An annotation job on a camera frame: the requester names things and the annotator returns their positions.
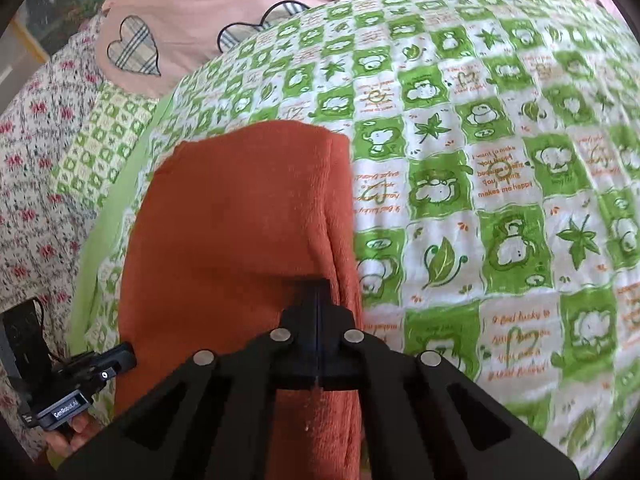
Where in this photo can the person's left hand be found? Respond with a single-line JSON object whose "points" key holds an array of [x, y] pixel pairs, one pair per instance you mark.
{"points": [[85, 427]]}

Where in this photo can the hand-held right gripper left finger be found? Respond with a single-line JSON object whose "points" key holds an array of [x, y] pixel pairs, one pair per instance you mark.
{"points": [[300, 332]]}

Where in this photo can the green checkered cartoon blanket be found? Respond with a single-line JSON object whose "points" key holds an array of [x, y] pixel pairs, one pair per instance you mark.
{"points": [[475, 160]]}

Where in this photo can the orange knit sweater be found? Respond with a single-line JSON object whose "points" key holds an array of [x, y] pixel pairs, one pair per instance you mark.
{"points": [[235, 220]]}

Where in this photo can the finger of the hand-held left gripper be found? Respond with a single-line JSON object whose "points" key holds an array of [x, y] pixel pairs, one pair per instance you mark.
{"points": [[117, 357]]}

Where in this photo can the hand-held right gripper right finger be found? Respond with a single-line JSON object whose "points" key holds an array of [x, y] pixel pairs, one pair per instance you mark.
{"points": [[336, 332]]}

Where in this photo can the floral bed sheet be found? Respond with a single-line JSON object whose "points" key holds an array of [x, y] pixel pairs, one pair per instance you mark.
{"points": [[35, 200]]}

